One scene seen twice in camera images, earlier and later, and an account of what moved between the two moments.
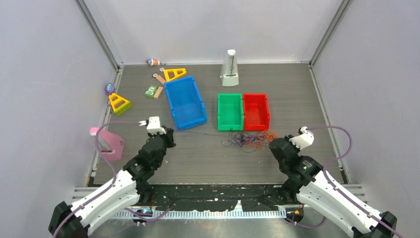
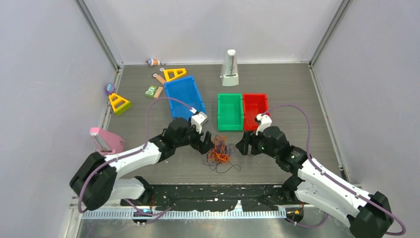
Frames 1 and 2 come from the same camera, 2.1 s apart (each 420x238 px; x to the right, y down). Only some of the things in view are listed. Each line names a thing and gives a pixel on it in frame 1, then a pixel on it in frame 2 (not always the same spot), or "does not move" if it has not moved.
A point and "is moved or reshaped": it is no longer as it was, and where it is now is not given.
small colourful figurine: x=152 y=62 does not move
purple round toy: x=109 y=89 does not move
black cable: x=242 y=139 is moved or reshaped
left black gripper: x=168 y=137 → x=203 y=148
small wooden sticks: x=162 y=81 does not move
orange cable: x=264 y=135 is moved or reshaped
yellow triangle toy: x=175 y=71 does not move
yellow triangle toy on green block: x=119 y=105 does not move
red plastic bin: x=256 y=113 does not move
